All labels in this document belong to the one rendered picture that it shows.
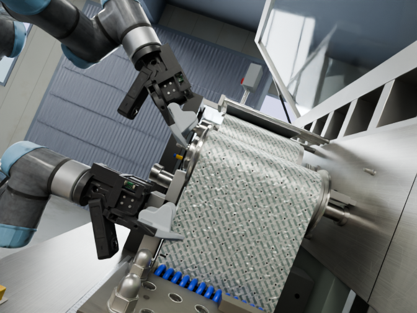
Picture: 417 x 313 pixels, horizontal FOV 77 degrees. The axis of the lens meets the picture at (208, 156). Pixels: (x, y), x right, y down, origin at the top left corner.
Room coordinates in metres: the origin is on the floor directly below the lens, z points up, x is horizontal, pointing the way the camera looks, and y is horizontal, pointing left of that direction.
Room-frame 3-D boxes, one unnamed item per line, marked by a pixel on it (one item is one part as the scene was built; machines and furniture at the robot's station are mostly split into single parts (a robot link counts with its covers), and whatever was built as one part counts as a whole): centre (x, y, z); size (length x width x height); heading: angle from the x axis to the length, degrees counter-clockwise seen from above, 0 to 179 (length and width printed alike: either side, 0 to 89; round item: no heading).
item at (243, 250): (0.50, -0.10, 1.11); 0.23 x 0.01 x 0.18; 87
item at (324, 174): (0.55, -0.23, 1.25); 0.15 x 0.01 x 0.15; 177
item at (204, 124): (0.81, 0.03, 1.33); 0.06 x 0.06 x 0.06; 87
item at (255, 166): (0.69, -0.11, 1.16); 0.39 x 0.23 x 0.51; 177
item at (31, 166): (0.52, 0.29, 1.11); 0.11 x 0.08 x 0.09; 87
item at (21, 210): (0.53, 0.30, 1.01); 0.11 x 0.08 x 0.11; 36
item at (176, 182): (0.60, 0.06, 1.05); 0.06 x 0.05 x 0.31; 87
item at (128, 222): (0.48, 0.08, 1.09); 0.09 x 0.05 x 0.02; 86
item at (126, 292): (0.34, 0.03, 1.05); 0.04 x 0.04 x 0.04
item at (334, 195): (0.55, -0.28, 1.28); 0.06 x 0.05 x 0.02; 87
